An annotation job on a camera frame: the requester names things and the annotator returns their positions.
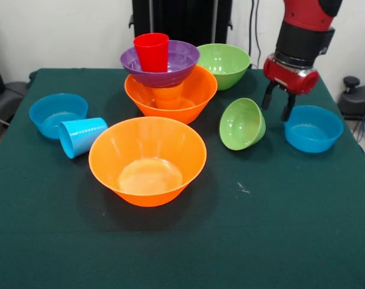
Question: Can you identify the large green bowl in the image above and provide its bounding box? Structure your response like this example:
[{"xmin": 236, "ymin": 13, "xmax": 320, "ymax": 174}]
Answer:
[{"xmin": 196, "ymin": 43, "xmax": 251, "ymax": 92}]

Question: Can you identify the small green bowl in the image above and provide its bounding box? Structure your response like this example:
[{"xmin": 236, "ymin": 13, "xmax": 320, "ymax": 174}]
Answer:
[{"xmin": 219, "ymin": 98, "xmax": 267, "ymax": 151}]

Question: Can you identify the purple bowl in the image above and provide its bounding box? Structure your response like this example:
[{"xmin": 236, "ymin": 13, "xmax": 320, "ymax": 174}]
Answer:
[{"xmin": 120, "ymin": 40, "xmax": 201, "ymax": 89}]

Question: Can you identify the blue bowl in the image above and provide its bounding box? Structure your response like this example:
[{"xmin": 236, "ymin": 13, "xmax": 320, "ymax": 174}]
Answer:
[
  {"xmin": 28, "ymin": 93, "xmax": 89, "ymax": 140},
  {"xmin": 284, "ymin": 105, "xmax": 345, "ymax": 154}
]

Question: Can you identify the blue cup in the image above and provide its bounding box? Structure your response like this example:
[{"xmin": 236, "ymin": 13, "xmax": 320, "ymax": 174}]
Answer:
[{"xmin": 57, "ymin": 117, "xmax": 108, "ymax": 160}]

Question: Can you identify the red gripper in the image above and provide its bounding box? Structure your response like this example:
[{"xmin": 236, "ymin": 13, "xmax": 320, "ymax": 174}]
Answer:
[{"xmin": 261, "ymin": 53, "xmax": 320, "ymax": 123}]

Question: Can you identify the red cup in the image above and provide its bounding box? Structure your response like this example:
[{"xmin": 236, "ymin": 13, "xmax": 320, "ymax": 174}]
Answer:
[{"xmin": 133, "ymin": 33, "xmax": 170, "ymax": 73}]

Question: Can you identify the black pedestal foot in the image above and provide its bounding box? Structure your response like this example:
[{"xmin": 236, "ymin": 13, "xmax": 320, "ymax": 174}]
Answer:
[
  {"xmin": 0, "ymin": 81, "xmax": 29, "ymax": 127},
  {"xmin": 338, "ymin": 76, "xmax": 365, "ymax": 121}
]

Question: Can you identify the orange cup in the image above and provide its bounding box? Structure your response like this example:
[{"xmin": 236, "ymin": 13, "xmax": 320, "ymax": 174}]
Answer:
[{"xmin": 152, "ymin": 82, "xmax": 185, "ymax": 110}]

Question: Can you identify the dark green table cloth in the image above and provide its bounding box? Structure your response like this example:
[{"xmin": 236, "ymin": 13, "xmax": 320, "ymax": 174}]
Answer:
[{"xmin": 0, "ymin": 67, "xmax": 365, "ymax": 289}]

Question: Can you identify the large orange bowl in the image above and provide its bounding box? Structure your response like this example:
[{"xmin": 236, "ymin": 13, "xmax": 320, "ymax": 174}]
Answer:
[
  {"xmin": 88, "ymin": 116, "xmax": 207, "ymax": 208},
  {"xmin": 124, "ymin": 64, "xmax": 219, "ymax": 125}
]

